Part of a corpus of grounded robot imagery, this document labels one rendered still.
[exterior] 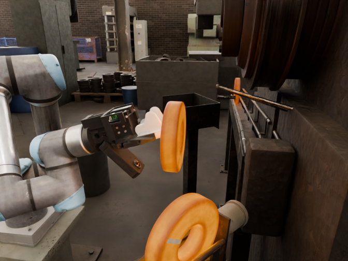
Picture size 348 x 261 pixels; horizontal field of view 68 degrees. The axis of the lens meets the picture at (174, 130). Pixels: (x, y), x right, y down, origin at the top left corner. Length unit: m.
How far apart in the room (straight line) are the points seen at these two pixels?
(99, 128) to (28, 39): 3.75
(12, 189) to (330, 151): 0.63
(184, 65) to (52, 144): 2.68
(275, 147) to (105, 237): 1.16
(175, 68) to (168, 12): 7.92
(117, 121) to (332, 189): 0.41
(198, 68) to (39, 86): 2.51
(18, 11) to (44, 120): 3.46
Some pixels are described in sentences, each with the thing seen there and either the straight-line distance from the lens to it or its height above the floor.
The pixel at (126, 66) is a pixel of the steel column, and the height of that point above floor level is 0.19.
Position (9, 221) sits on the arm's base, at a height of 0.38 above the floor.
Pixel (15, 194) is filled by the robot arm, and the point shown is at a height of 0.71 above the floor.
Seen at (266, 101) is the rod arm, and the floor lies 0.88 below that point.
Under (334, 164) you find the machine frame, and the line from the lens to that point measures 0.47.
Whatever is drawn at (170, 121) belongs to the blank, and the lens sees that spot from 0.50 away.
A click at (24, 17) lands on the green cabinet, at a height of 1.25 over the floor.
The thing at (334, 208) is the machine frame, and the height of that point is 0.79.
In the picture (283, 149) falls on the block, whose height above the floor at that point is 0.80.
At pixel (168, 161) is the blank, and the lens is 0.51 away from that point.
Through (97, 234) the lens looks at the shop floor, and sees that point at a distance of 1.59.
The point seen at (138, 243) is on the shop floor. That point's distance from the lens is 1.50.
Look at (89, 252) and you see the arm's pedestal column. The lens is 1.47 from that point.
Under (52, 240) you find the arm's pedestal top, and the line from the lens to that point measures 1.17.
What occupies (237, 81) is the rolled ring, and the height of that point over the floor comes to 0.73.
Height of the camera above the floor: 1.04
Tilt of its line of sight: 20 degrees down
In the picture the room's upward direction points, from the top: straight up
